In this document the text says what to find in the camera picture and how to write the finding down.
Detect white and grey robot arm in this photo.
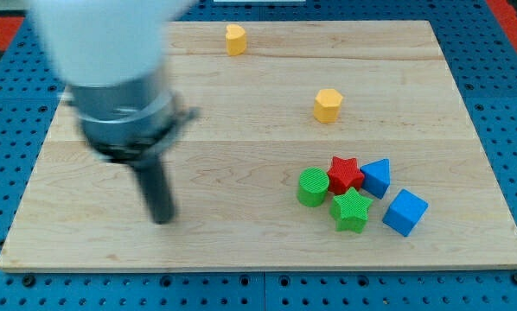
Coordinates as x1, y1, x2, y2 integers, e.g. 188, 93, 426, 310
29, 0, 193, 162

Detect yellow hexagon block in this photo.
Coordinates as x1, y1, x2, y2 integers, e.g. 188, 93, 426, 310
313, 88, 343, 124

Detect light wooden board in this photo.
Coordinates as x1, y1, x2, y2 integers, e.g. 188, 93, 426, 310
0, 21, 517, 273

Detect green cylinder block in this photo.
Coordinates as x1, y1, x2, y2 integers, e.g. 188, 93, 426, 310
297, 167, 329, 207

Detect red star block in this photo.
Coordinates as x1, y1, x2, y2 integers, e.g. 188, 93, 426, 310
327, 156, 365, 195

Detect green star block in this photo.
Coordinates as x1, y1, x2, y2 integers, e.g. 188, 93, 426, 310
329, 187, 373, 234

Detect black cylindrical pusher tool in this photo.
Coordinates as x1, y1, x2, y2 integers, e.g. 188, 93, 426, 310
131, 156, 176, 225

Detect blue triangle block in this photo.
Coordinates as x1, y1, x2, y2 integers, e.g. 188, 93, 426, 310
360, 158, 391, 199

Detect blue cube block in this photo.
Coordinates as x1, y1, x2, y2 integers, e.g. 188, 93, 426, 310
382, 189, 429, 237

